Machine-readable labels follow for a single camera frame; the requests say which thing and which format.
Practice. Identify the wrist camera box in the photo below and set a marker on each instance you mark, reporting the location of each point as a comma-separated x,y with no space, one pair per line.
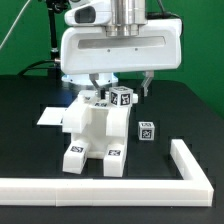
89,13

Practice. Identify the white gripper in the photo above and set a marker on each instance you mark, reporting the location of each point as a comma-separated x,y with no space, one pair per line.
88,50

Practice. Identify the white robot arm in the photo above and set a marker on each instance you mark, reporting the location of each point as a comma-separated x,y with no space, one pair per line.
127,17

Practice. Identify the white U-shaped obstacle fence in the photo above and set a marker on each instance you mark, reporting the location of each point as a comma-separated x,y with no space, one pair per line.
193,189

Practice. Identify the white chair seat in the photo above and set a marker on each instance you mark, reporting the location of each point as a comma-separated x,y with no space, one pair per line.
98,140

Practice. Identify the white chair back frame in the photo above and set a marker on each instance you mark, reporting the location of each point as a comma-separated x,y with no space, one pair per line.
88,114

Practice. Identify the black camera stand pole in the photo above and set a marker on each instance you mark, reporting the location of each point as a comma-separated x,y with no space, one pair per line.
54,7

